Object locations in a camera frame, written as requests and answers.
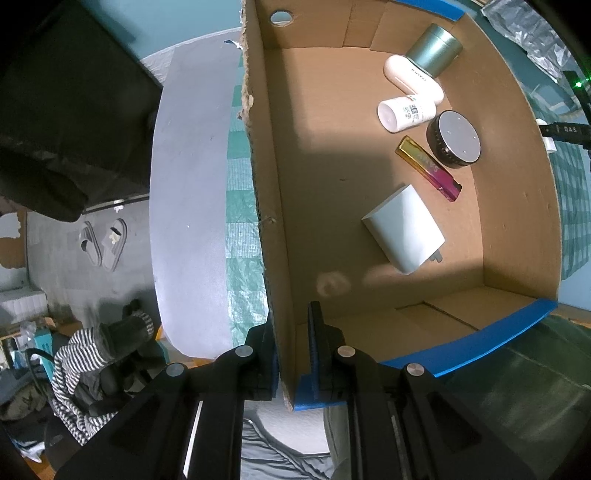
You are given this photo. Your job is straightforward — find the white charger adapter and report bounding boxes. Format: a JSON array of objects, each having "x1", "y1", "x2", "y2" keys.
[{"x1": 361, "y1": 184, "x2": 446, "y2": 276}]

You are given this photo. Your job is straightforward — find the pink and gold lighter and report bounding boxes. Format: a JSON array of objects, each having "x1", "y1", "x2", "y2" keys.
[{"x1": 395, "y1": 136, "x2": 462, "y2": 202}]

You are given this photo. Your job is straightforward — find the teal carton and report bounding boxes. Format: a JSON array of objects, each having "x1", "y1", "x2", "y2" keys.
[{"x1": 28, "y1": 329, "x2": 57, "y2": 365}]

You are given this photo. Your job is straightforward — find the cardboard box with blue edge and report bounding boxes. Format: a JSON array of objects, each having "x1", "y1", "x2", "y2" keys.
[{"x1": 238, "y1": 0, "x2": 564, "y2": 414}]

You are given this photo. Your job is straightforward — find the clear plastic bag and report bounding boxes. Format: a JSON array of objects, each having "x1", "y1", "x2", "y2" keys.
[{"x1": 480, "y1": 0, "x2": 578, "y2": 84}]

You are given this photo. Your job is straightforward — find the small white labelled jar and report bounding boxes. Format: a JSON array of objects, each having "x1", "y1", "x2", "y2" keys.
[{"x1": 377, "y1": 93, "x2": 437, "y2": 134}]

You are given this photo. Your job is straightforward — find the white plastic bottle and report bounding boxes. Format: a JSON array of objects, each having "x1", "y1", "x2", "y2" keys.
[{"x1": 383, "y1": 54, "x2": 445, "y2": 104}]

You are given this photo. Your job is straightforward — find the striped cloth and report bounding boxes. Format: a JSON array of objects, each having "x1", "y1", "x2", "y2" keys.
[{"x1": 51, "y1": 311, "x2": 155, "y2": 446}]

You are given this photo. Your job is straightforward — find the teal metal tin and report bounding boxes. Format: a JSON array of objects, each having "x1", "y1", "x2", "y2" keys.
[{"x1": 405, "y1": 23, "x2": 464, "y2": 78}]

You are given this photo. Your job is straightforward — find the white storage box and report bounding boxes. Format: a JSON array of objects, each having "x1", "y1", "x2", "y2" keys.
[{"x1": 0, "y1": 291, "x2": 48, "y2": 325}]

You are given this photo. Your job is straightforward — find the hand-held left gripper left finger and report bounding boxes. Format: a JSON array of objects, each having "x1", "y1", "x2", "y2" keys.
[{"x1": 55, "y1": 318, "x2": 282, "y2": 480}]

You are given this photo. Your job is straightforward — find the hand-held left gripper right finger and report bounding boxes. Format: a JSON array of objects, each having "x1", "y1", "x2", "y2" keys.
[{"x1": 307, "y1": 301, "x2": 561, "y2": 480}]

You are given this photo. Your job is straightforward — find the black round speaker puck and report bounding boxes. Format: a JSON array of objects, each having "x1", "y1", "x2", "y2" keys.
[{"x1": 426, "y1": 109, "x2": 482, "y2": 169}]

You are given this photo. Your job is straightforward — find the grey fabric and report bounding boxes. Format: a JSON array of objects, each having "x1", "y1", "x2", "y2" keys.
[{"x1": 240, "y1": 418, "x2": 335, "y2": 480}]

